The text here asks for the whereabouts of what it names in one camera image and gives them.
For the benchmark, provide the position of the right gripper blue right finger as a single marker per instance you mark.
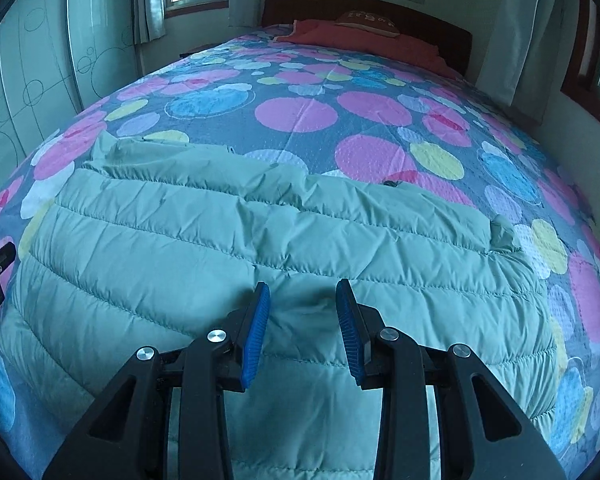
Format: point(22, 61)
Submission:
point(483, 434)

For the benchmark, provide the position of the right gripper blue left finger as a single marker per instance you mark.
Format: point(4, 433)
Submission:
point(124, 434)

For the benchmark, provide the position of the light green quilted puffer jacket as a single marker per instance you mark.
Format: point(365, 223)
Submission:
point(149, 242)

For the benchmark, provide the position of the glass door wardrobe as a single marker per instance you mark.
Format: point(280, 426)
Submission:
point(57, 57)

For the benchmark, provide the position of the colourful circle pattern bedspread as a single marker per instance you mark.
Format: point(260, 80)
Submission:
point(357, 116)

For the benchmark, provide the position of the right window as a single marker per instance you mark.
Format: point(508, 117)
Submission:
point(582, 79)

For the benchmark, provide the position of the pale right curtain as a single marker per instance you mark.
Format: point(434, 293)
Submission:
point(518, 69)

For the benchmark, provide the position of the red pillow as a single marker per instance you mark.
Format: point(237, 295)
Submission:
point(402, 48)

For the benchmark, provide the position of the small brown embroidered cushion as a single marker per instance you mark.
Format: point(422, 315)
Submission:
point(369, 22)

